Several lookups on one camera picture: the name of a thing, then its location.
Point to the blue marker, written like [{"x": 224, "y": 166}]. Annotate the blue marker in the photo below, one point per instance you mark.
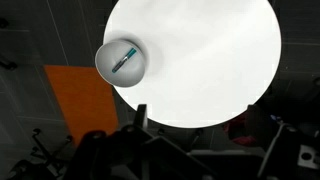
[{"x": 124, "y": 60}]

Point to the grey bowl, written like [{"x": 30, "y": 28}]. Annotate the grey bowl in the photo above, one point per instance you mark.
[{"x": 131, "y": 75}]

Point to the black mesh office chair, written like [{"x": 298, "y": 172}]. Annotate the black mesh office chair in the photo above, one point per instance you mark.
[{"x": 43, "y": 148}]

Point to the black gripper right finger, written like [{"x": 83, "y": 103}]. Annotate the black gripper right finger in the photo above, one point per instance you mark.
[{"x": 258, "y": 121}]

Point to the red and black backpack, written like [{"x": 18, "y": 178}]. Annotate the red and black backpack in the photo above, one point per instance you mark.
[{"x": 236, "y": 130}]

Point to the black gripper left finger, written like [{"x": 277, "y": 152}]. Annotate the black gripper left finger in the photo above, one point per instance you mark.
[{"x": 141, "y": 116}]

